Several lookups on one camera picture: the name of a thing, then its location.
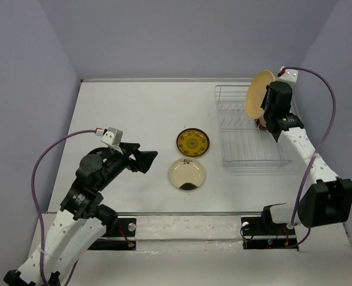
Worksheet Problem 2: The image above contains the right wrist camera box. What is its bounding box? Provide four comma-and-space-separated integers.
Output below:
276, 66, 299, 84

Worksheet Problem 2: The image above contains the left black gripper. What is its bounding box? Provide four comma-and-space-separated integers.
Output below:
97, 141, 158, 190

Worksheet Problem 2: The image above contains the yellow patterned black-rim plate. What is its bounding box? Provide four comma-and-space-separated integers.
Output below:
176, 128, 210, 157

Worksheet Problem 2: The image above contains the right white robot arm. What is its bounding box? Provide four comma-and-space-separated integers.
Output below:
260, 81, 352, 234

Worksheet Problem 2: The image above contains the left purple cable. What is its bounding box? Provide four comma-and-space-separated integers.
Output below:
30, 128, 105, 286

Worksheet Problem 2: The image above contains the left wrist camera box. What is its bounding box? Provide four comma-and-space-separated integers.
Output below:
101, 128, 123, 154

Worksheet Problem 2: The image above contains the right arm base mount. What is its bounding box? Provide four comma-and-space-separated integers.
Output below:
240, 217, 298, 250

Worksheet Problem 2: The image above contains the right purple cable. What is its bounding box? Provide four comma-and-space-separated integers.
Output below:
289, 67, 337, 248

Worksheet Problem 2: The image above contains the red rim white plate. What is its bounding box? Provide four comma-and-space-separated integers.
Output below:
255, 116, 267, 130

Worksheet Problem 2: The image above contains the black round plate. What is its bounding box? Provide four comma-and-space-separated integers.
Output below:
88, 147, 113, 159

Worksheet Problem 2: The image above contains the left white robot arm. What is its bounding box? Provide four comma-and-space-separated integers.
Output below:
4, 143, 158, 285

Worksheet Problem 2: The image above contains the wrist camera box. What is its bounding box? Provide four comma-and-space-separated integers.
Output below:
276, 66, 299, 84
101, 128, 123, 154

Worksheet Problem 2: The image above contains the orange round plate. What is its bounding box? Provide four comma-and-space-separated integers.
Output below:
245, 70, 275, 120

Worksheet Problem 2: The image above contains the cream plate black mark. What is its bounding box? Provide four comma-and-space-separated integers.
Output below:
168, 157, 206, 191

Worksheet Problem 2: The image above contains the white wire dish rack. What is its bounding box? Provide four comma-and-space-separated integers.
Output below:
214, 84, 292, 172

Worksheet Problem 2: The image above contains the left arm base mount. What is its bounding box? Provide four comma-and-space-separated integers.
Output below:
88, 216, 137, 251

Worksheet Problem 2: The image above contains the purple cable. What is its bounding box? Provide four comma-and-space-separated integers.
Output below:
289, 67, 337, 248
30, 128, 105, 286

